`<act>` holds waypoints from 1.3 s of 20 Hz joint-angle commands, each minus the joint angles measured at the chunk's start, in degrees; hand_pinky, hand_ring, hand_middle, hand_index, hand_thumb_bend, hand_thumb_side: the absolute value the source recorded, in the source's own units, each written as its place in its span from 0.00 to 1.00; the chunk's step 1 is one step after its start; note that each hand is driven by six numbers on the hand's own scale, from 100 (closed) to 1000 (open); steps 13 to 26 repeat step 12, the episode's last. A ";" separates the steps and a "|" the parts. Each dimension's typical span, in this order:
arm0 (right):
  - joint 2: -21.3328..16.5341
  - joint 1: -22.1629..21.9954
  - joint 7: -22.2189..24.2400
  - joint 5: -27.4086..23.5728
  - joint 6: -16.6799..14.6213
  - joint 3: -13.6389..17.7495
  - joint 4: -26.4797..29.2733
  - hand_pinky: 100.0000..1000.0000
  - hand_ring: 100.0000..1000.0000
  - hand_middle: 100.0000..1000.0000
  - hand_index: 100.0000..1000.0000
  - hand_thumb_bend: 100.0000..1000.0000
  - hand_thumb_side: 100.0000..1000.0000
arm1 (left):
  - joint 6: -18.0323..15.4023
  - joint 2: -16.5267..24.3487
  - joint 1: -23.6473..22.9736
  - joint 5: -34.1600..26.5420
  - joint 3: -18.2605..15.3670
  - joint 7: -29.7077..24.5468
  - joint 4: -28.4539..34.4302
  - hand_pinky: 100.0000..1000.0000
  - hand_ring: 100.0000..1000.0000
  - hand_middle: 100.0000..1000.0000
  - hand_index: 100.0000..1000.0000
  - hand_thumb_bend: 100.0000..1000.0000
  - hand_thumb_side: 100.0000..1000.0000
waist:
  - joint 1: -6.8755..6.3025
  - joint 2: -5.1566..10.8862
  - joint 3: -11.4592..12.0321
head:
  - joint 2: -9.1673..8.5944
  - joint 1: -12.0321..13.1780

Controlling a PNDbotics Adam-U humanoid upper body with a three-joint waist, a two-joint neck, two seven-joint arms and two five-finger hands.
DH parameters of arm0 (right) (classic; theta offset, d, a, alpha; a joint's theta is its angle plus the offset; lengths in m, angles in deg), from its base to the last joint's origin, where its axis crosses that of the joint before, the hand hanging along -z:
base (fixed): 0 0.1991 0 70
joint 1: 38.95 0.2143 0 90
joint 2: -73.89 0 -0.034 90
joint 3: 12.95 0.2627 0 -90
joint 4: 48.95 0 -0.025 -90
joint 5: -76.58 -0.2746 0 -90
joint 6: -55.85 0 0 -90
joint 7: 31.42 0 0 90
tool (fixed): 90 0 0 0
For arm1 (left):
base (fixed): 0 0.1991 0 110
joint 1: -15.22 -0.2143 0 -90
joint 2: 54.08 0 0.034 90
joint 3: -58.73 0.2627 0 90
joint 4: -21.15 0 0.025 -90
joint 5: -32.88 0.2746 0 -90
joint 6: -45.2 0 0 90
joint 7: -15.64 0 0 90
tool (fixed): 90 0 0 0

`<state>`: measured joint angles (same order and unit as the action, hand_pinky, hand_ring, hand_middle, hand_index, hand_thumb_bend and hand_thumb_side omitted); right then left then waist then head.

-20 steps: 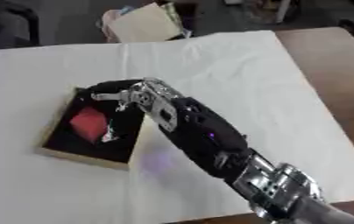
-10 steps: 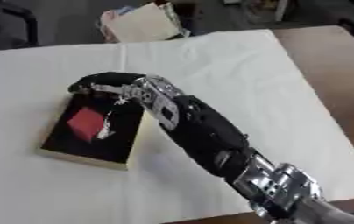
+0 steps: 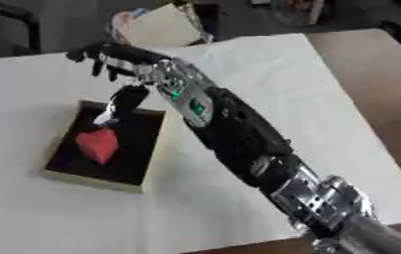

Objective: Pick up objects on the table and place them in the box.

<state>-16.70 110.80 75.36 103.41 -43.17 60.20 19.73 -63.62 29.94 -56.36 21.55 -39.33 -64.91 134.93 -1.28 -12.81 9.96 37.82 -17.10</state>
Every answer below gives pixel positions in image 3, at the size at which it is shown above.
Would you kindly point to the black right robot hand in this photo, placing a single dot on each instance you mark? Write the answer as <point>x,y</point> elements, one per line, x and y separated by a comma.
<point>123,54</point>

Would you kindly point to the red toy strawberry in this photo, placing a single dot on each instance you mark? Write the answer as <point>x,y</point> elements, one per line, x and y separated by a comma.
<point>98,144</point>

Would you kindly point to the beige bag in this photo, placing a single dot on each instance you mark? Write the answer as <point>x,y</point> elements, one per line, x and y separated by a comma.
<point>163,26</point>

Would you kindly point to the silver and black right robot arm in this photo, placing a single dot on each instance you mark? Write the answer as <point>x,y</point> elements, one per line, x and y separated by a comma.
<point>241,132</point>

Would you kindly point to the black chair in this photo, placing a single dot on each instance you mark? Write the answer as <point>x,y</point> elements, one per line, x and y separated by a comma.
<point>13,23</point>

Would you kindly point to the tan box with dark inside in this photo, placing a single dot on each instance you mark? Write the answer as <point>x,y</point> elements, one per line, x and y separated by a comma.
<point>134,155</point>

